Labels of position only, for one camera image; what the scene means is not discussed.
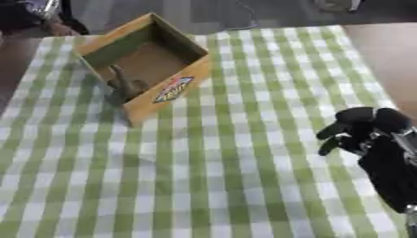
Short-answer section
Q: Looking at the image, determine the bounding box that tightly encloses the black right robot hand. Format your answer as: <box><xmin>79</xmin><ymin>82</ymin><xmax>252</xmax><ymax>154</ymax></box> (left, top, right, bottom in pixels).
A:
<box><xmin>314</xmin><ymin>106</ymin><xmax>417</xmax><ymax>215</ymax></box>

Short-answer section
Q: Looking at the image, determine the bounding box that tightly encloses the tan cardboard box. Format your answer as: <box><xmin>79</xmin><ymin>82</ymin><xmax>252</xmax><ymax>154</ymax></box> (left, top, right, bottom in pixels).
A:
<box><xmin>72</xmin><ymin>12</ymin><xmax>214</xmax><ymax>128</ymax></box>

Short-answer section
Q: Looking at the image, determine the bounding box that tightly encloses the brown toy dinosaur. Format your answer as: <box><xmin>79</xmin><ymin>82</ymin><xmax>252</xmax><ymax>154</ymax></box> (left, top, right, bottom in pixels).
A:
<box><xmin>104</xmin><ymin>64</ymin><xmax>152</xmax><ymax>106</ymax></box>

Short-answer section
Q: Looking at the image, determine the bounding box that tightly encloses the person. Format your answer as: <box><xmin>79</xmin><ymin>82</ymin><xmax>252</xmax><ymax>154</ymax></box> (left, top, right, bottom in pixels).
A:
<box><xmin>0</xmin><ymin>0</ymin><xmax>91</xmax><ymax>37</ymax></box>

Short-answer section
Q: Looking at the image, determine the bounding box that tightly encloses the grey cable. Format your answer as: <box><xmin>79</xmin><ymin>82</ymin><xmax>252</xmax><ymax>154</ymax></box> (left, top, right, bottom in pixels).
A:
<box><xmin>224</xmin><ymin>0</ymin><xmax>264</xmax><ymax>33</ymax></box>

